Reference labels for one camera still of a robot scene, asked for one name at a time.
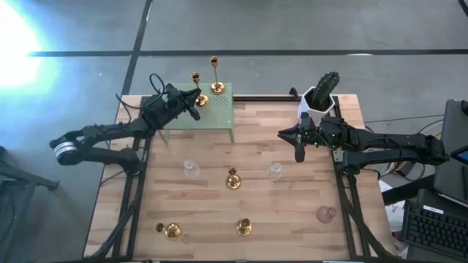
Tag black crossbar rail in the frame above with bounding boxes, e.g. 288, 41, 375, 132
233, 94, 305, 103

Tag yellow cable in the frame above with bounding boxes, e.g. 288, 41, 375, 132
393, 156, 416, 176

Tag clear ribbed glass candle holder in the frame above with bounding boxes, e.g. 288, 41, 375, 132
182, 159, 200, 179
266, 162, 284, 182

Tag grey laptop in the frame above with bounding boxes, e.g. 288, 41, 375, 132
433, 98, 468, 207

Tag small blue-lit screen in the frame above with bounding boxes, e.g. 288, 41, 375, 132
450, 145, 468, 166

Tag short brass candlestick holder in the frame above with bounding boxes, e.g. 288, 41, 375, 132
225, 167, 243, 191
190, 72, 210, 108

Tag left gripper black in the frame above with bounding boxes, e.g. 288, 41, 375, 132
155, 83, 202, 121

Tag white hexagonal plant pot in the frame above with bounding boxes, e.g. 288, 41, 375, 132
297, 85, 336, 125

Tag black keyboard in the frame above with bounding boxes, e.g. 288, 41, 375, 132
401, 199, 468, 261

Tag white paper sheet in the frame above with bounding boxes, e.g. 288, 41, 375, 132
378, 178, 409, 253

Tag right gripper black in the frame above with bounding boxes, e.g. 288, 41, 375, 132
277, 112, 325, 164

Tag tall brass candlestick holder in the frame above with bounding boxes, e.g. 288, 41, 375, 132
154, 221, 184, 241
208, 56, 226, 96
235, 217, 253, 237

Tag dark metal stand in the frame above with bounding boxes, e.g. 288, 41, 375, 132
0, 145, 60, 263

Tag pink glass candle holder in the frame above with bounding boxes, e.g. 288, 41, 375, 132
315, 205, 338, 224

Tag green cactus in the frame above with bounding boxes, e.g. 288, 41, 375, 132
310, 71, 341, 112

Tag green perforated metal shelf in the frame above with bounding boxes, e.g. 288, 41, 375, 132
155, 82, 235, 144

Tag black desk beam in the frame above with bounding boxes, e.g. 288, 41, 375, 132
382, 174, 436, 206

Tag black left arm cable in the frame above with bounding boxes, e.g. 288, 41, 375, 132
115, 72, 166, 110

